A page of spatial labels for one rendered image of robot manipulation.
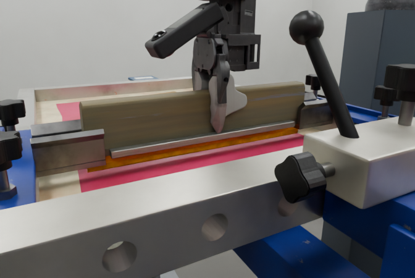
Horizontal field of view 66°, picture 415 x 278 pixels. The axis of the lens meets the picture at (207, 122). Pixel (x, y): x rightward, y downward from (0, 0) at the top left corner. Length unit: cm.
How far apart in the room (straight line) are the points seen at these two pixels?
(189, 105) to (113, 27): 375
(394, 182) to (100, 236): 19
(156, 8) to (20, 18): 153
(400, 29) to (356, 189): 81
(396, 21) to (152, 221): 89
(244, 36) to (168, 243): 34
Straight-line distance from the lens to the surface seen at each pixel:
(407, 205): 26
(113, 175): 48
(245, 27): 51
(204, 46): 49
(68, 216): 23
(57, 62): 414
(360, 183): 23
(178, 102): 47
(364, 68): 103
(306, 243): 41
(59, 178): 49
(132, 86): 105
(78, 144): 44
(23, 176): 40
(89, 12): 416
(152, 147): 46
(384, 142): 26
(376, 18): 101
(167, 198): 23
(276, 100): 57
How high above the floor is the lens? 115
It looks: 16 degrees down
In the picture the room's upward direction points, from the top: straight up
